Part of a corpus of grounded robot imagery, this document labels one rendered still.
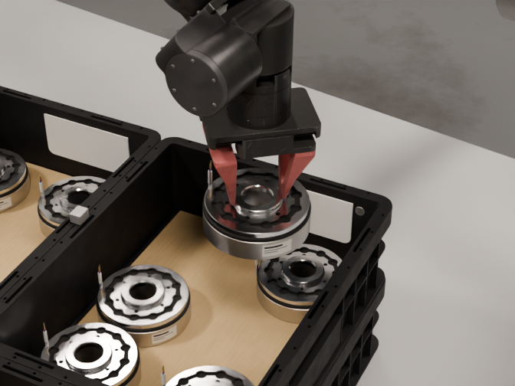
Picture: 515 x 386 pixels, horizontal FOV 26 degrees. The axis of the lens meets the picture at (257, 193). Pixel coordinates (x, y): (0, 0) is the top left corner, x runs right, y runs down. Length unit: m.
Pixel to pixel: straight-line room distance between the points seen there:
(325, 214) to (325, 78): 2.00
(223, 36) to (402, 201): 0.79
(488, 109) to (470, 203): 1.55
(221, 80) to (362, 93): 2.36
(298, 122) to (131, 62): 1.01
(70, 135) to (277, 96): 0.52
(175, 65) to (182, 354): 0.42
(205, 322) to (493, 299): 0.43
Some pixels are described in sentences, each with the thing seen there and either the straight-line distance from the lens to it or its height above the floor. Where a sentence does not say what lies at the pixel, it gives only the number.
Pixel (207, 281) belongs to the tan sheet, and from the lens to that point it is 1.30.
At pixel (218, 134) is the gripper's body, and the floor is 1.15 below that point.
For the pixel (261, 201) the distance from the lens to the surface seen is 1.08.
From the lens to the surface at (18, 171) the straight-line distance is 1.45.
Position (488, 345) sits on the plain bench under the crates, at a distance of 1.44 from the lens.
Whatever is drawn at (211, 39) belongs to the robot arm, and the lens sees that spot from 0.90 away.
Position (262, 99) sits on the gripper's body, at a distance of 0.96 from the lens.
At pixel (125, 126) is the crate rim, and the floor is 0.93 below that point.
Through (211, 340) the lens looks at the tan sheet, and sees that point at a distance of 1.23.
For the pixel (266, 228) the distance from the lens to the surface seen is 1.04.
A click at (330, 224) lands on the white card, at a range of 1.30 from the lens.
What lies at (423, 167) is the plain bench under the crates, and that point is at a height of 0.70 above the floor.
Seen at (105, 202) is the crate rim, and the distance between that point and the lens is 1.26.
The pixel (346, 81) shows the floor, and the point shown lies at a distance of 3.27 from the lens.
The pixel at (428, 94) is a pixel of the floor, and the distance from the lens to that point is 3.24.
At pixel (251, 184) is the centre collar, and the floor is 1.05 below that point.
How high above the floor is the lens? 1.69
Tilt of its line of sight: 37 degrees down
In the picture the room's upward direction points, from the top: straight up
